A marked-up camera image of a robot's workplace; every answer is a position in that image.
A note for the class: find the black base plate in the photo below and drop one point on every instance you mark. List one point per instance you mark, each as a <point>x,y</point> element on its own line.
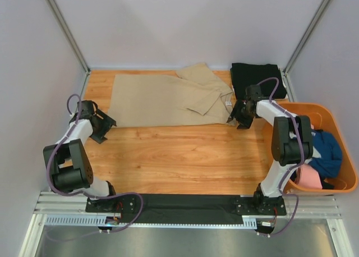
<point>266,206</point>
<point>129,204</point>

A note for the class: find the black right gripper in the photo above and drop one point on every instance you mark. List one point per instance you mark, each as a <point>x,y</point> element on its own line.
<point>243,124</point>

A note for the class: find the orange plastic laundry basket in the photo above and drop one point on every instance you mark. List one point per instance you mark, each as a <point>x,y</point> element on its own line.
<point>322,119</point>

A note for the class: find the left aluminium corner post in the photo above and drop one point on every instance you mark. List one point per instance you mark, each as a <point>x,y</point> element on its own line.
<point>55,9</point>

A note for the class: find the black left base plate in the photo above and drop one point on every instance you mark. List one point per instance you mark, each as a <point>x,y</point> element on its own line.
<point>129,204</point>

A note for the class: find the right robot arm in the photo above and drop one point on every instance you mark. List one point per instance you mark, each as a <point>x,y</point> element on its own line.
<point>291,142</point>

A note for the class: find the blue garment in basket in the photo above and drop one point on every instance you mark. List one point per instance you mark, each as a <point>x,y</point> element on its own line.
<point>328,166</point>

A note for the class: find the beige t shirt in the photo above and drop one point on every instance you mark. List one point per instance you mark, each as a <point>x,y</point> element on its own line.
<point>194,96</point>

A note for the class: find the aluminium corner post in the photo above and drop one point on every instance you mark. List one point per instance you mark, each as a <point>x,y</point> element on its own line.
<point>318,15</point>
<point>55,9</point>

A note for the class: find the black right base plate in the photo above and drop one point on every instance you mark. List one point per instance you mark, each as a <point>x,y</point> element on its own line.
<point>266,206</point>

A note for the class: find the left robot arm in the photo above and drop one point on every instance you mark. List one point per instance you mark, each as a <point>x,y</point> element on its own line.
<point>68,167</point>

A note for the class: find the grey printed garment in basket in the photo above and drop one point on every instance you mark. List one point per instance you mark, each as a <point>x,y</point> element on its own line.
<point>317,144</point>

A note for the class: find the right aluminium corner post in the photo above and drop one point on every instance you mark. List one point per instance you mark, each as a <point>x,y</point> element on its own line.
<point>318,15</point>

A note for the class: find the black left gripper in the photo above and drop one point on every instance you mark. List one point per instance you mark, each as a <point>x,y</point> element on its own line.
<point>106,123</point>

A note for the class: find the aluminium frame rail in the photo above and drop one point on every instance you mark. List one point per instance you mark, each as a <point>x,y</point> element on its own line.
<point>301,207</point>

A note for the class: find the black garment in basket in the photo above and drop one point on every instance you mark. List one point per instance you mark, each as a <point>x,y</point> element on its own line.
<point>312,183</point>

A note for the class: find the pink garment in basket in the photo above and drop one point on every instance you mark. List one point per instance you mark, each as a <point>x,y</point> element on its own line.
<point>307,171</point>

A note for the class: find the folded black t shirt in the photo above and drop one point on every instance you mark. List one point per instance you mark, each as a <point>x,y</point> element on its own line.
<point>244,75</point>

